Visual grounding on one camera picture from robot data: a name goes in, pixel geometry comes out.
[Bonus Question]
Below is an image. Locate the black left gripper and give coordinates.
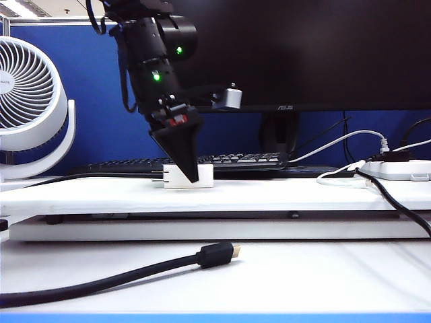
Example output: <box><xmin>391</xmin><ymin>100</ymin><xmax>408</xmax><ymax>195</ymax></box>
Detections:
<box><xmin>138</xmin><ymin>94</ymin><xmax>205</xmax><ymax>184</ymax></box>

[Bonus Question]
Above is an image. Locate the white charging base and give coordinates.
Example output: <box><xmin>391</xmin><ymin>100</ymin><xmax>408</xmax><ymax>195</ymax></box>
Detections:
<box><xmin>151</xmin><ymin>164</ymin><xmax>215</xmax><ymax>190</ymax></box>

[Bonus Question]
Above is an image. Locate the white Type-C charging cable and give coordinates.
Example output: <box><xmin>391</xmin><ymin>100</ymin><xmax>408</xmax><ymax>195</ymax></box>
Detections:
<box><xmin>316</xmin><ymin>139</ymin><xmax>431</xmax><ymax>190</ymax></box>

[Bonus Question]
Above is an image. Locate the white base board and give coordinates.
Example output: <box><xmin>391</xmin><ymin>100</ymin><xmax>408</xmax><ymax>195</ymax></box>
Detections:
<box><xmin>9</xmin><ymin>215</ymin><xmax>431</xmax><ymax>242</ymax></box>

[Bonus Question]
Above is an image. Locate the black keyboard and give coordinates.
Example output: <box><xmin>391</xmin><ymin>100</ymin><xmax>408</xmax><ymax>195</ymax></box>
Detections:
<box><xmin>69</xmin><ymin>151</ymin><xmax>290</xmax><ymax>178</ymax></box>

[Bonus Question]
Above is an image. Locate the white raised board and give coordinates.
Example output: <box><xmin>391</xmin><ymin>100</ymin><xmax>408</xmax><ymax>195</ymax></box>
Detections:
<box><xmin>0</xmin><ymin>176</ymin><xmax>431</xmax><ymax>216</ymax></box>

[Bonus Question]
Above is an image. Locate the black monitor stand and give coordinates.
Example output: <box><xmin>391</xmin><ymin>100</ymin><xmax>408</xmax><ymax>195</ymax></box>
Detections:
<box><xmin>259</xmin><ymin>112</ymin><xmax>356</xmax><ymax>179</ymax></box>

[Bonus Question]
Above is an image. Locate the blue office partition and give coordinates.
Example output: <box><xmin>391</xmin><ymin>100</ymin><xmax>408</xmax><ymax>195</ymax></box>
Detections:
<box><xmin>0</xmin><ymin>16</ymin><xmax>431</xmax><ymax>178</ymax></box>

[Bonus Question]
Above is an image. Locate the white desk fan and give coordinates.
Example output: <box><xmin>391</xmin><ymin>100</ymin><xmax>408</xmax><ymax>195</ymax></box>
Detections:
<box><xmin>0</xmin><ymin>35</ymin><xmax>77</xmax><ymax>183</ymax></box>

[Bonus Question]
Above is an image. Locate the black ASUS monitor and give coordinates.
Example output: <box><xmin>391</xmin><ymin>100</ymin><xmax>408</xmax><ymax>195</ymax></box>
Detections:
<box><xmin>168</xmin><ymin>0</ymin><xmax>431</xmax><ymax>114</ymax></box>

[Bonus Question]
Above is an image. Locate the black power plug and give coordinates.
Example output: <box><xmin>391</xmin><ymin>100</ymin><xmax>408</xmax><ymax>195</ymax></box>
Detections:
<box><xmin>366</xmin><ymin>150</ymin><xmax>412</xmax><ymax>163</ymax></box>

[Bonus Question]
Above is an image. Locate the white power strip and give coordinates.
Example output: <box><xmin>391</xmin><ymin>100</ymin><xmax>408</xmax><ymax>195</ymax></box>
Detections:
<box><xmin>348</xmin><ymin>159</ymin><xmax>431</xmax><ymax>182</ymax></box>

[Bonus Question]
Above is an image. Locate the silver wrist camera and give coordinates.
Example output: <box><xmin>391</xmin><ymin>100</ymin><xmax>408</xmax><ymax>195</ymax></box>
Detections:
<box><xmin>211</xmin><ymin>82</ymin><xmax>244</xmax><ymax>111</ymax></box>

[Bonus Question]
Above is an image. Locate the black keyboard cable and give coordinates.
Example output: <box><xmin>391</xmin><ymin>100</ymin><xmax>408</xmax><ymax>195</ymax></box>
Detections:
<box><xmin>25</xmin><ymin>172</ymin><xmax>154</xmax><ymax>188</ymax></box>

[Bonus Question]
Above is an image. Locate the black camera cable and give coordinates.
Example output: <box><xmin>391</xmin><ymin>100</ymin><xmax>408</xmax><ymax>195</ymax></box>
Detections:
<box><xmin>86</xmin><ymin>0</ymin><xmax>139</xmax><ymax>114</ymax></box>

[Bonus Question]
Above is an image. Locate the black HDMI cable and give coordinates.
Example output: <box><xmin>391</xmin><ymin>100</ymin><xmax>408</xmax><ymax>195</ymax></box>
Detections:
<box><xmin>0</xmin><ymin>241</ymin><xmax>242</xmax><ymax>310</ymax></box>

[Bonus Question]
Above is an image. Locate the thin black cable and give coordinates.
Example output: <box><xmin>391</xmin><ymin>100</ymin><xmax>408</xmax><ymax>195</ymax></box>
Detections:
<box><xmin>342</xmin><ymin>112</ymin><xmax>357</xmax><ymax>165</ymax></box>
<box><xmin>296</xmin><ymin>116</ymin><xmax>353</xmax><ymax>155</ymax></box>

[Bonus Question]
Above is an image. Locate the white braided cable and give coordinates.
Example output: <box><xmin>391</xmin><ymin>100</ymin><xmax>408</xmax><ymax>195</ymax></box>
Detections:
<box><xmin>288</xmin><ymin>130</ymin><xmax>391</xmax><ymax>164</ymax></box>

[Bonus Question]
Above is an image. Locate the thick black power cable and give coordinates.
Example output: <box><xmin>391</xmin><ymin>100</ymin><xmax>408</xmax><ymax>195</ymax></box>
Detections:
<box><xmin>355</xmin><ymin>168</ymin><xmax>431</xmax><ymax>238</ymax></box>

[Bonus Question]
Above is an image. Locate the black looped cable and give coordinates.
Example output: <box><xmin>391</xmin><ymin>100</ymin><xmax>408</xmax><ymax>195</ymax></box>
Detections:
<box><xmin>401</xmin><ymin>118</ymin><xmax>431</xmax><ymax>152</ymax></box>

